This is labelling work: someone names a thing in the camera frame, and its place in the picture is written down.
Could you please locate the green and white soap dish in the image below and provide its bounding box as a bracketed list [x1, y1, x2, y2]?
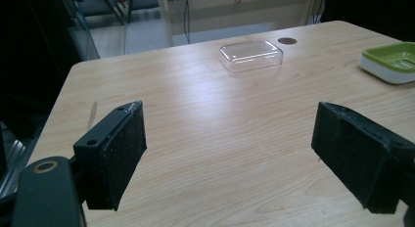
[357, 41, 415, 85]

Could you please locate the black hanging cable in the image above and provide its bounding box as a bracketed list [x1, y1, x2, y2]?
[182, 0, 192, 45]

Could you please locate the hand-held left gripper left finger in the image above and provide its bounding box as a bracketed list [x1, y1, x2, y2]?
[72, 100, 148, 211]

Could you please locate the clear plastic container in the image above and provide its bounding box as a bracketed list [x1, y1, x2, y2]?
[218, 39, 284, 73]

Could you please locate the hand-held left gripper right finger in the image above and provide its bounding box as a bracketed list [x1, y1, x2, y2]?
[310, 101, 415, 215]

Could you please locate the white table leg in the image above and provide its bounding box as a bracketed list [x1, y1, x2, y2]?
[157, 0, 174, 48]

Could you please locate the round brown table grommet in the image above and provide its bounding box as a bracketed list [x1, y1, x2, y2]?
[277, 37, 299, 46]

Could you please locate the dark metal stand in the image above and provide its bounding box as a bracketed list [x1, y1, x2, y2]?
[94, 0, 135, 26]

